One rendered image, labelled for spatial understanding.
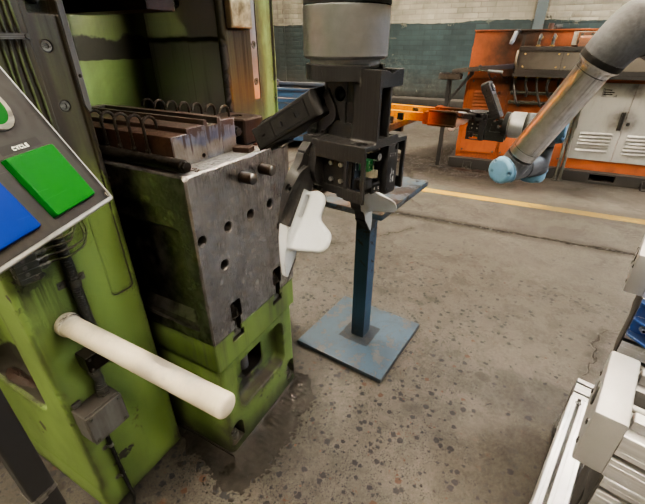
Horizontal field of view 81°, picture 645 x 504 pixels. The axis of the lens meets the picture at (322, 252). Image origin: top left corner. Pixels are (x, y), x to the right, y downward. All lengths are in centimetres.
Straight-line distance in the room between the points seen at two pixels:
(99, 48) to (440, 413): 157
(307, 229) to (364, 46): 16
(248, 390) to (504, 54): 369
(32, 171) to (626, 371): 77
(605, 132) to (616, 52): 327
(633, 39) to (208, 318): 110
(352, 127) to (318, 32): 8
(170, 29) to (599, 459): 133
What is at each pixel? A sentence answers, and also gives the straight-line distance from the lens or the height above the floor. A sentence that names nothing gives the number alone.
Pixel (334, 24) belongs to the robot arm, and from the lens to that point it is 35.
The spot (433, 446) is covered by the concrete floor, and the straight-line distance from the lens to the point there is 144.
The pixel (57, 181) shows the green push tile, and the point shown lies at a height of 101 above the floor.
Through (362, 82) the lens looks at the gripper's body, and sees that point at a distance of 35.
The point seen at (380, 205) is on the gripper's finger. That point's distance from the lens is 46.
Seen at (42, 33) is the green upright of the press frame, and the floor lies 116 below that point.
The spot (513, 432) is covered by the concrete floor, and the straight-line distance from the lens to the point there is 156.
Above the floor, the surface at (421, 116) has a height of 95.
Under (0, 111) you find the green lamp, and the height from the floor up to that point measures 108.
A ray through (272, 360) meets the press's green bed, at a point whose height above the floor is 16.
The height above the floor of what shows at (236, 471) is 0.
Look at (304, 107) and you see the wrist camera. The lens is 38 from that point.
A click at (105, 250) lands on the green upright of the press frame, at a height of 74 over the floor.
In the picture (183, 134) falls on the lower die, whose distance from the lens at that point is 89.
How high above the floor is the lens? 115
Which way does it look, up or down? 29 degrees down
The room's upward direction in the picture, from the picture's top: straight up
